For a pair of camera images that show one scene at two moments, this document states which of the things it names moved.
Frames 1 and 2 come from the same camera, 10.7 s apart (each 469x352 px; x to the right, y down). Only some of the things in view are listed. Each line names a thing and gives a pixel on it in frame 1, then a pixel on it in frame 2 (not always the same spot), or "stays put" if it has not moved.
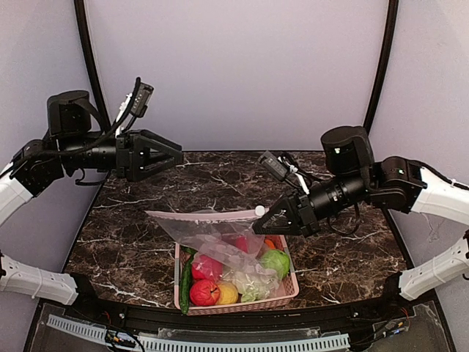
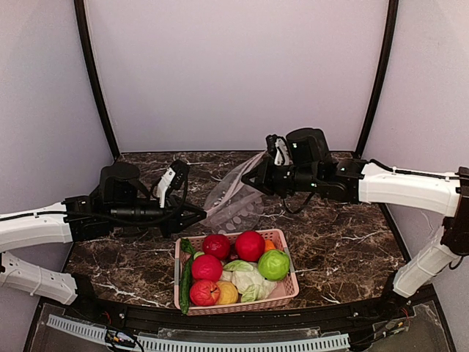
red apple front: (204, 292) stays put
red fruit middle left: (207, 268) stays put
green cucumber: (185, 279) stays put
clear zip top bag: (226, 248) → (231, 204)
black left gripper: (124, 156) → (175, 218)
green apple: (277, 259) stays put
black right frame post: (385, 61) stays put
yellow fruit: (229, 292) stays put
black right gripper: (304, 212) → (266, 176)
